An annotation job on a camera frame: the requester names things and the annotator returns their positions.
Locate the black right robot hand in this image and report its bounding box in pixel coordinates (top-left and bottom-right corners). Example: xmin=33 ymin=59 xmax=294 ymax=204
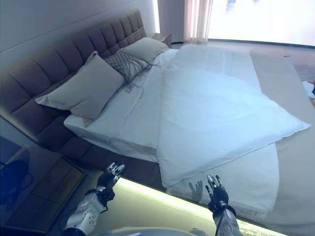
xmin=205 ymin=175 xmax=229 ymax=211

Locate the white duvet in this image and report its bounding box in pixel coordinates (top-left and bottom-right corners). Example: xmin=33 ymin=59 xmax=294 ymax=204
xmin=156 ymin=44 xmax=312 ymax=189

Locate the large beige pillow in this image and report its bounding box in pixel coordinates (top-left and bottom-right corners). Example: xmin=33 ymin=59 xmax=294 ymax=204
xmin=34 ymin=51 xmax=125 ymax=120

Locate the beige bedspread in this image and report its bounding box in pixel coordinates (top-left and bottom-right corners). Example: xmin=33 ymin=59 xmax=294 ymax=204
xmin=250 ymin=50 xmax=315 ymax=233

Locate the grey robot torso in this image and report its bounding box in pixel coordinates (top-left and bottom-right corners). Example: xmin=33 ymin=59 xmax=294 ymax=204
xmin=93 ymin=224 xmax=199 ymax=236

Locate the beige curtain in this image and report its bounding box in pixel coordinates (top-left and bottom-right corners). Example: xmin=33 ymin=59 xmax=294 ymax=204
xmin=183 ymin=0 xmax=210 ymax=44

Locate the black cable bundle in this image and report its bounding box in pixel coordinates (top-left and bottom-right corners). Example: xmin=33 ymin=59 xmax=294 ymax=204
xmin=0 ymin=158 xmax=33 ymax=210

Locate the white bed sheet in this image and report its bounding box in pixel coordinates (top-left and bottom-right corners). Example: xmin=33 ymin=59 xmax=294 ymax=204
xmin=63 ymin=48 xmax=180 ymax=164

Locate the patterned fringed cushion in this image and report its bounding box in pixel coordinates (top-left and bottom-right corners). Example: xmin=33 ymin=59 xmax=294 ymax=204
xmin=104 ymin=48 xmax=161 ymax=94

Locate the white cloth heap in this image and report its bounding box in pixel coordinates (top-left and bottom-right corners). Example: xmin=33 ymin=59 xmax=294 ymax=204
xmin=302 ymin=78 xmax=315 ymax=98

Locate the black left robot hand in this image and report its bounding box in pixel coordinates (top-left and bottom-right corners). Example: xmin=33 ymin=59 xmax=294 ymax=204
xmin=95 ymin=161 xmax=126 ymax=195

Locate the wooden nightstand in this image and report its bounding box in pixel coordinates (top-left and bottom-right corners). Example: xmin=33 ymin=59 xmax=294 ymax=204
xmin=150 ymin=32 xmax=172 ymax=48
xmin=0 ymin=144 xmax=87 ymax=230

